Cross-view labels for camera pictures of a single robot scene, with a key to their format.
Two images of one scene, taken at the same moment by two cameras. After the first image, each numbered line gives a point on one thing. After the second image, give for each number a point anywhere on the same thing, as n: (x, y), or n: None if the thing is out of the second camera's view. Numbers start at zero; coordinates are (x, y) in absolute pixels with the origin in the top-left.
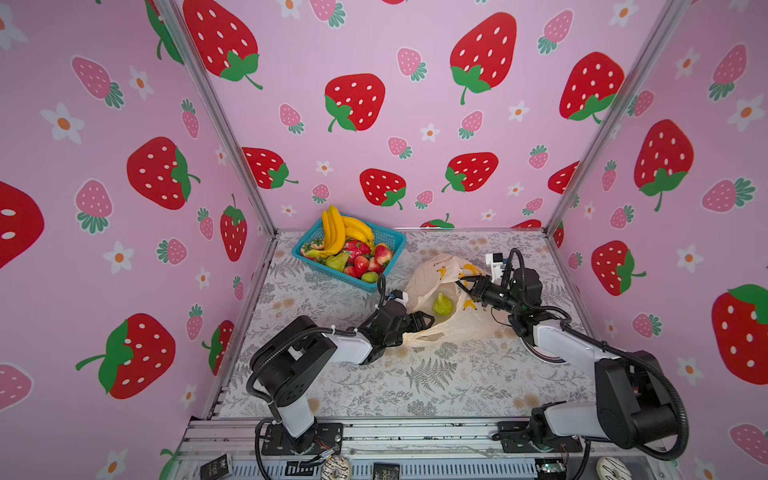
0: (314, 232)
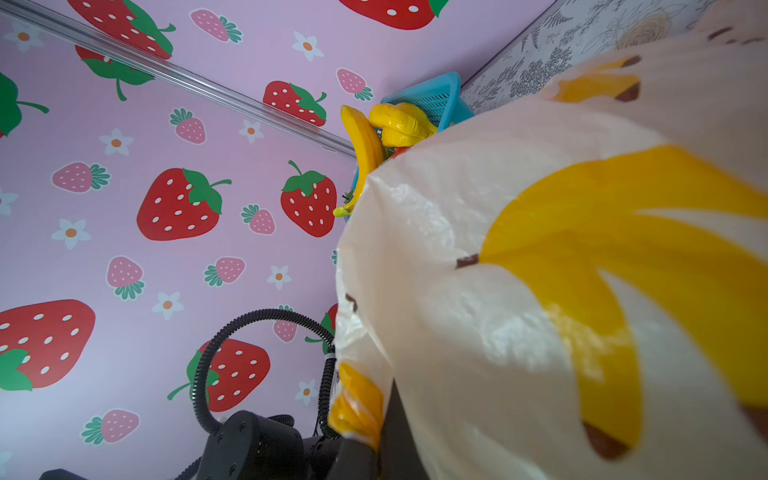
0: (440, 98)
